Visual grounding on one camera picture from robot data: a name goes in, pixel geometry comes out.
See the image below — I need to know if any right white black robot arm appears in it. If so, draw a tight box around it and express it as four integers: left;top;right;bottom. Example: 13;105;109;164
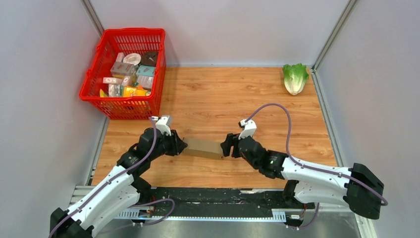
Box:
220;133;385;220

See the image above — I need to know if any teal small box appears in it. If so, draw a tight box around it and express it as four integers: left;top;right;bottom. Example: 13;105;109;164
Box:
136;65;156;77

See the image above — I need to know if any purple cable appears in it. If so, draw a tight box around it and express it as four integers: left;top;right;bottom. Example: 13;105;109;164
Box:
244;103;388;207
48;118;158;238

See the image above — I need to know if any green lettuce head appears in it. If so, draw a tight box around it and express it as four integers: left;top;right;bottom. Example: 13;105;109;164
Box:
283;63;309;96

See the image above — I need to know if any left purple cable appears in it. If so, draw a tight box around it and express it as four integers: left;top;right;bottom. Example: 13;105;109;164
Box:
48;118;158;238

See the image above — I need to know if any pink grey carton box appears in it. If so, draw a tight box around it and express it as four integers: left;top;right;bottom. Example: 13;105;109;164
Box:
110;62;136;76

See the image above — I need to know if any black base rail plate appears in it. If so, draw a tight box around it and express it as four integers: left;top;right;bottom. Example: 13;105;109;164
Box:
140;187;315;218

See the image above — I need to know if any brown cardboard paper box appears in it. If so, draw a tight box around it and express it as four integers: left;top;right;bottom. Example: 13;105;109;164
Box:
182;137;224;160

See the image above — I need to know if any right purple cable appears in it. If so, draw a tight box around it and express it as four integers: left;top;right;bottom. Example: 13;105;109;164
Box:
244;103;388;207

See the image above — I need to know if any white perforated cable tray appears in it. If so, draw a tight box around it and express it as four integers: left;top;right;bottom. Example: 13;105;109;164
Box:
114;210;287;221

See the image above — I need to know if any dark brown round item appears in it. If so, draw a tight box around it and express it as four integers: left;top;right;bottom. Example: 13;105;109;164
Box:
140;51;158;67

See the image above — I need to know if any red plastic shopping basket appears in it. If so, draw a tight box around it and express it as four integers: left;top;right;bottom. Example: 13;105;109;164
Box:
79;28;166;120

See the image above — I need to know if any pink white small box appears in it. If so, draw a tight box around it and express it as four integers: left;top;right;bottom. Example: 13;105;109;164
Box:
103;77;123;84

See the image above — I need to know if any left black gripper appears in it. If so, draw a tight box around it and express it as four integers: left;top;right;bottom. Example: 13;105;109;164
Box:
149;129;188;161

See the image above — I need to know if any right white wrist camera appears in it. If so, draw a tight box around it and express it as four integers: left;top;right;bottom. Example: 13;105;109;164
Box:
239;119;257;140

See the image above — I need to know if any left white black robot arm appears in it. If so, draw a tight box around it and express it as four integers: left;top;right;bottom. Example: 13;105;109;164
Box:
49;128;188;238

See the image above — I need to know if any orange yellow snack packet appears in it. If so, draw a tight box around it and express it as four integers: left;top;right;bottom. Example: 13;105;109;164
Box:
122;86;151;98

